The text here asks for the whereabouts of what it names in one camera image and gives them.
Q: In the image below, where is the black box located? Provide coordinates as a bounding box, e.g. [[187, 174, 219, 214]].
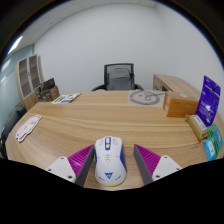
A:
[[40, 77, 56, 92]]

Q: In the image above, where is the black sofa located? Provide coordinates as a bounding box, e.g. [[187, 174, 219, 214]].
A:
[[0, 105, 28, 149]]

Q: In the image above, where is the green flat package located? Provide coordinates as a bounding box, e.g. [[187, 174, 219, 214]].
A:
[[207, 124, 224, 155]]

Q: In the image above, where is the light blue flat package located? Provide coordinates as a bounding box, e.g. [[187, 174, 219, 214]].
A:
[[203, 138, 218, 162]]

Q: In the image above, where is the small tan box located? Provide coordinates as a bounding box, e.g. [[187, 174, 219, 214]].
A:
[[185, 114, 210, 141]]

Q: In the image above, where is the purple flat package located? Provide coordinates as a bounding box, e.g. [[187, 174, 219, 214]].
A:
[[195, 75, 222, 128]]

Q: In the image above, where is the ceiling light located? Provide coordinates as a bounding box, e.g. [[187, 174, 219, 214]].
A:
[[6, 35, 24, 57]]

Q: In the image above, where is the white green printed mouse pad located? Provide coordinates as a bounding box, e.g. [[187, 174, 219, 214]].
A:
[[51, 92, 82, 105]]

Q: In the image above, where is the black mesh office chair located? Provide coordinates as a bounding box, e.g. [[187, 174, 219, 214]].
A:
[[91, 63, 145, 92]]

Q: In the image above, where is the wooden side desk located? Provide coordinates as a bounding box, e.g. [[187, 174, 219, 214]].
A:
[[152, 73, 202, 102]]

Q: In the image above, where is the brown cardboard box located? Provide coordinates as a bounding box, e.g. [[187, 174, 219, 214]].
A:
[[163, 92, 200, 118]]

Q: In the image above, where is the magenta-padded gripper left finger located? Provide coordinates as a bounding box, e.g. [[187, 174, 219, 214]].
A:
[[45, 144, 96, 188]]

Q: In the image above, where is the wooden shelf unit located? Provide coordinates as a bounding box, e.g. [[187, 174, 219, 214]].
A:
[[14, 54, 45, 111]]

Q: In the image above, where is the white blue computer mouse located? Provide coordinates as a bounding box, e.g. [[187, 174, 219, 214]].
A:
[[93, 135, 128, 188]]

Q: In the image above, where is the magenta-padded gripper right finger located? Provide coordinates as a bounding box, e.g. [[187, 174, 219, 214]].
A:
[[133, 143, 183, 186]]

